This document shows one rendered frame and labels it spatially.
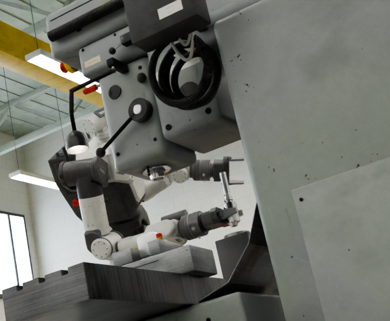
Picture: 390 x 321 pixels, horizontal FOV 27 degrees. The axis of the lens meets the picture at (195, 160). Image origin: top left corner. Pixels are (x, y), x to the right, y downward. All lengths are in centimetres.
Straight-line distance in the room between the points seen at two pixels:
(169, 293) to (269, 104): 53
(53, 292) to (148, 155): 67
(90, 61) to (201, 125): 45
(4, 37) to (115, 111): 668
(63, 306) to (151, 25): 75
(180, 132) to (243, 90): 28
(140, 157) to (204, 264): 38
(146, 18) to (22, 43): 721
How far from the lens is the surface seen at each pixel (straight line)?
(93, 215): 287
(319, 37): 200
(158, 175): 235
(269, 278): 225
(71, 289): 173
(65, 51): 253
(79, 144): 250
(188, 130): 223
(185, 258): 208
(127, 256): 217
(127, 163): 233
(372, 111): 190
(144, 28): 207
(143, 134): 231
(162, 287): 197
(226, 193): 273
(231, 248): 264
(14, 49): 907
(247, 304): 205
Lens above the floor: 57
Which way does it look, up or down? 18 degrees up
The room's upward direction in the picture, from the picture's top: 13 degrees counter-clockwise
